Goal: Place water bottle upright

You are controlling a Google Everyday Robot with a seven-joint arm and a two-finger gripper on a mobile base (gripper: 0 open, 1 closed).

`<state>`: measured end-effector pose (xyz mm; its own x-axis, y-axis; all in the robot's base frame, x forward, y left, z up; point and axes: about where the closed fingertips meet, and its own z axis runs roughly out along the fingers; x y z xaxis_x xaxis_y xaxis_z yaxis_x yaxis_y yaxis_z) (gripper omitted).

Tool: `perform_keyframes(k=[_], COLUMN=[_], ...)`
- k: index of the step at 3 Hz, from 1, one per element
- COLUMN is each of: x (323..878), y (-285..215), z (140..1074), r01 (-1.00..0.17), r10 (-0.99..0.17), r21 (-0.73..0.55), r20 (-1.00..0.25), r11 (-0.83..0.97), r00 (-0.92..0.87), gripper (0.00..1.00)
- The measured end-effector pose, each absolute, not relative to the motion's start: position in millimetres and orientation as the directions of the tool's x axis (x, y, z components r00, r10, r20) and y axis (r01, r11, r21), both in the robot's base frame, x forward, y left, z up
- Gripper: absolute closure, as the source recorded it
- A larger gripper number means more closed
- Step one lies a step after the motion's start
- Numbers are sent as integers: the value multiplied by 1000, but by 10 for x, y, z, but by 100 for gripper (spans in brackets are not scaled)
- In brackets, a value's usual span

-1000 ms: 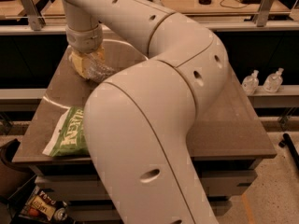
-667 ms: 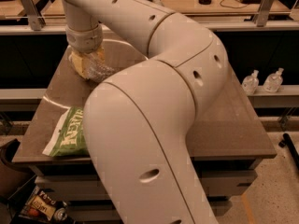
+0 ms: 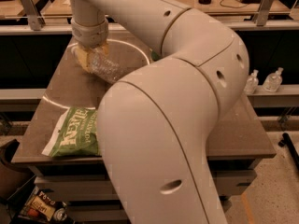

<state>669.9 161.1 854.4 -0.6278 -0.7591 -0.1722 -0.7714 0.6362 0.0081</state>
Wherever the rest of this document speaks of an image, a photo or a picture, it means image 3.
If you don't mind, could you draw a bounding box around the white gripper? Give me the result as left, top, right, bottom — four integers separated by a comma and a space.
71, 19, 109, 73

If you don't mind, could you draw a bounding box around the clear plastic water bottle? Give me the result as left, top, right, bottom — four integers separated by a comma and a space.
88, 52, 126, 84

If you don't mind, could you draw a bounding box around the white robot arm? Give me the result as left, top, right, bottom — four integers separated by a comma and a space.
81, 0, 249, 224

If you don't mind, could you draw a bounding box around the clear sanitizer bottle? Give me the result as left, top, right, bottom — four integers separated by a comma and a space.
263, 67, 283, 92
244, 69, 259, 94

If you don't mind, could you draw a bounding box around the green yellow sponge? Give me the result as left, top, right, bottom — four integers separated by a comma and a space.
150, 50, 160, 62

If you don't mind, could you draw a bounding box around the green jalapeno chips bag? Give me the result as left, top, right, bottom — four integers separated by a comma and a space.
42, 107, 101, 158

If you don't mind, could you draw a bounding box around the grey table drawer unit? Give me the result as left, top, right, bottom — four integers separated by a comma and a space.
29, 157, 258, 224

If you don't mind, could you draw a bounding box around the brown round bin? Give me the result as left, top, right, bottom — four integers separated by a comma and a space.
0, 139, 33, 203

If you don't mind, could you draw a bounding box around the snack box on floor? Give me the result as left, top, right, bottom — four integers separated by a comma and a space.
19, 187, 67, 224

